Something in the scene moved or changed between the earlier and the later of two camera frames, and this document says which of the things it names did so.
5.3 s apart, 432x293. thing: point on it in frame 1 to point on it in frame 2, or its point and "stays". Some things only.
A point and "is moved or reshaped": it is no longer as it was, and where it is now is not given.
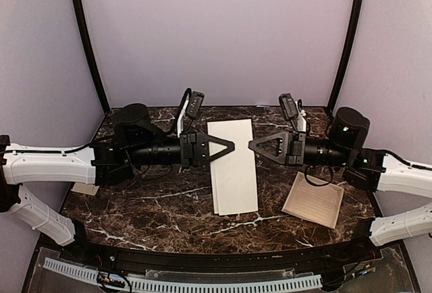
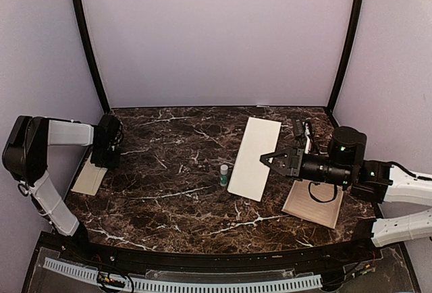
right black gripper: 291,151 to 292,163
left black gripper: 199,158 to 113,164
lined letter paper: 233,174 is moved or reshaped
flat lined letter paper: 320,204 stays
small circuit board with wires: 103,277 stays
